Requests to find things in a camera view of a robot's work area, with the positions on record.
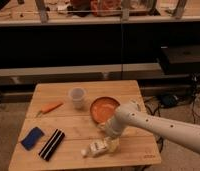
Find long metal shelf rack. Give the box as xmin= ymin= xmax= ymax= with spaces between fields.
xmin=0 ymin=0 xmax=200 ymax=84

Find black box on shelf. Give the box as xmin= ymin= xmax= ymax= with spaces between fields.
xmin=158 ymin=45 xmax=200 ymax=75

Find orange handled tool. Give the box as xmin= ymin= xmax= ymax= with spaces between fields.
xmin=36 ymin=101 xmax=62 ymax=116

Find blue sponge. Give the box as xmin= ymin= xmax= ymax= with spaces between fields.
xmin=21 ymin=127 xmax=44 ymax=150

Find black power adapter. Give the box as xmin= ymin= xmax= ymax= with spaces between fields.
xmin=160 ymin=95 xmax=178 ymax=108

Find small clear labelled bottle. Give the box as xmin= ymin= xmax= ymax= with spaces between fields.
xmin=81 ymin=139 xmax=109 ymax=157

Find black white striped block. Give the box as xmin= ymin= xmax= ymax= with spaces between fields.
xmin=38 ymin=129 xmax=65 ymax=161

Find orange ceramic bowl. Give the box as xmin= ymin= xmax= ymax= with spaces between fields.
xmin=90 ymin=97 xmax=120 ymax=124

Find wooden table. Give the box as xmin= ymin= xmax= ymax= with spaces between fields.
xmin=8 ymin=80 xmax=161 ymax=171

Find clear plastic cup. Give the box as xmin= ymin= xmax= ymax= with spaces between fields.
xmin=68 ymin=87 xmax=85 ymax=109

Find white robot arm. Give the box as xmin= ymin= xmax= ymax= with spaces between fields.
xmin=104 ymin=101 xmax=200 ymax=154

